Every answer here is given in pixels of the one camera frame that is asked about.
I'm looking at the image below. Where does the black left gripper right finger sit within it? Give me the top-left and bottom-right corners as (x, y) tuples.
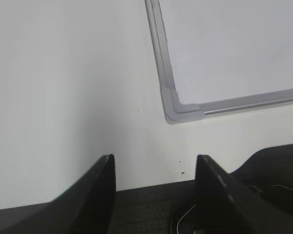
(195, 155), (293, 234)

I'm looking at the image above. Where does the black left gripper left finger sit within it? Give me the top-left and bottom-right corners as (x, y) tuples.
(0, 155), (116, 234)

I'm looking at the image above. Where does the white board with grey frame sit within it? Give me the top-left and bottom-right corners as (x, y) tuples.
(145, 0), (293, 124)

